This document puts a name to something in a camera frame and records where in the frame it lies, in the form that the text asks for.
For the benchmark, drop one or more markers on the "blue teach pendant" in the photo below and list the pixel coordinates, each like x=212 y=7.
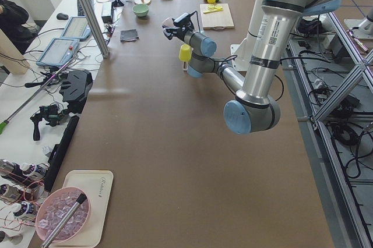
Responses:
x=77 y=27
x=58 y=52

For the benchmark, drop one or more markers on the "water bottle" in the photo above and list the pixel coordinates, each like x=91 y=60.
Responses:
x=33 y=171
x=24 y=210

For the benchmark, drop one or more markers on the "cream plastic tray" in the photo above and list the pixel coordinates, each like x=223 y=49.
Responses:
x=97 y=186

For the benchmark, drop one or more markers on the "metal scoop in bowl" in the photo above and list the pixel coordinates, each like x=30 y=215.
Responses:
x=50 y=238

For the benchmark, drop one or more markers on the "seated person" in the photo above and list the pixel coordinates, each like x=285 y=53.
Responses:
x=13 y=18

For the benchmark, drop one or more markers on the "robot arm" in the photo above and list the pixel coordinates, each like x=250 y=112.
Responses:
x=252 y=109

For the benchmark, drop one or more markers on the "grey folded cloth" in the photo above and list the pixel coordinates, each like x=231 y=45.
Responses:
x=128 y=35

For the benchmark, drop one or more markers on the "yellow plastic knife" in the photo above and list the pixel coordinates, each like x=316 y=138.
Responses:
x=212 y=10

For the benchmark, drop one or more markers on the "yellow plastic cup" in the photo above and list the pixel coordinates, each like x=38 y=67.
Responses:
x=185 y=53

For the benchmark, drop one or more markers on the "bamboo cutting board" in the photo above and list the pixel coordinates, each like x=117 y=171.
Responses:
x=217 y=20

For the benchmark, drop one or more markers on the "blue teach pendant near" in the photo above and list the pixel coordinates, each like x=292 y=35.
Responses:
x=58 y=52

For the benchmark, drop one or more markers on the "pink bowl with ice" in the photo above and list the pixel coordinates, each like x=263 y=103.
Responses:
x=55 y=207

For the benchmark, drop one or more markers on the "blue teach pendant far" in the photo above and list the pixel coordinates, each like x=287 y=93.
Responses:
x=77 y=27

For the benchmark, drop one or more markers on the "dark thermos bottle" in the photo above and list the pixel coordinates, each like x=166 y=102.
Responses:
x=10 y=169

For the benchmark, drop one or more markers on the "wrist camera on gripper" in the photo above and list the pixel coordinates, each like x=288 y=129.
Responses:
x=182 y=20

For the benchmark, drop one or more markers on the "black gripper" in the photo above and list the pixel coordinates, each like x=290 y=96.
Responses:
x=178 y=33

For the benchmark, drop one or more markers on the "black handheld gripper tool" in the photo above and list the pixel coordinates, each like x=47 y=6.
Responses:
x=51 y=114

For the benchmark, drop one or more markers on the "green bowl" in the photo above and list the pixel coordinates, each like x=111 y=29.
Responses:
x=140 y=10

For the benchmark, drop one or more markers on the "aluminium frame post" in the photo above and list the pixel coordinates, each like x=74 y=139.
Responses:
x=95 y=28

